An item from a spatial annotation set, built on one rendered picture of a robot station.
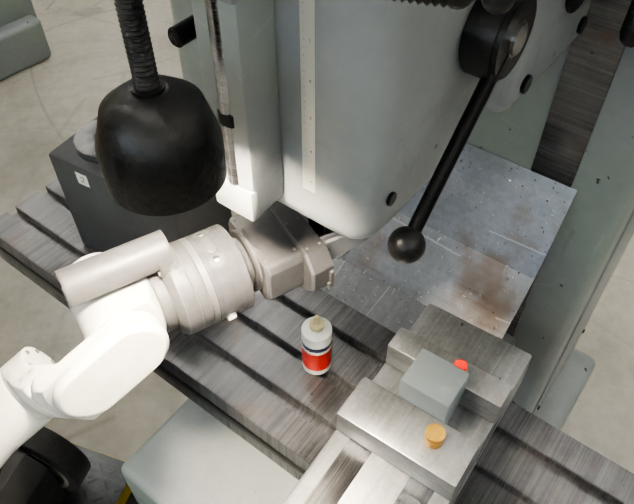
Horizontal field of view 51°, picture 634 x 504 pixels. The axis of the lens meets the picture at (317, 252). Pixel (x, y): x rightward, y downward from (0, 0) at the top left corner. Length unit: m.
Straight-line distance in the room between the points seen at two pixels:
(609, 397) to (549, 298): 1.02
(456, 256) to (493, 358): 0.23
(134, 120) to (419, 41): 0.19
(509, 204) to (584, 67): 0.23
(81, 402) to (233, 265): 0.17
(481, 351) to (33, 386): 0.54
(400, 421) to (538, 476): 0.21
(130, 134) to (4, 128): 2.75
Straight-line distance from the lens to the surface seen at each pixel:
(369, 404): 0.77
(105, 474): 1.49
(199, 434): 0.98
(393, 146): 0.48
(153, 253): 0.59
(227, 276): 0.60
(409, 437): 0.76
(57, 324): 2.26
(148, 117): 0.36
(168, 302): 0.61
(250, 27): 0.43
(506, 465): 0.89
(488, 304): 1.04
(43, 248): 1.15
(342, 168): 0.48
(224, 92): 0.46
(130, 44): 0.35
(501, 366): 0.87
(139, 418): 2.00
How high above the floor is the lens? 1.71
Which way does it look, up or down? 48 degrees down
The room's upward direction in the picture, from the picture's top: straight up
